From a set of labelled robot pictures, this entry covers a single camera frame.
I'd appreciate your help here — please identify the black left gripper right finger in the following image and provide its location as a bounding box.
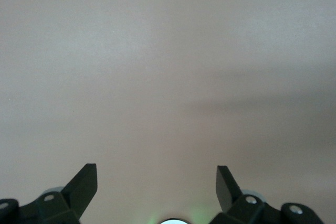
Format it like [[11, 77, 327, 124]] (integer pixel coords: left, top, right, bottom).
[[211, 165, 325, 224]]

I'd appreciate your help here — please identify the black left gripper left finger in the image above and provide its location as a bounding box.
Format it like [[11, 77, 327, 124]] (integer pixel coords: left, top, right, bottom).
[[0, 163, 98, 224]]

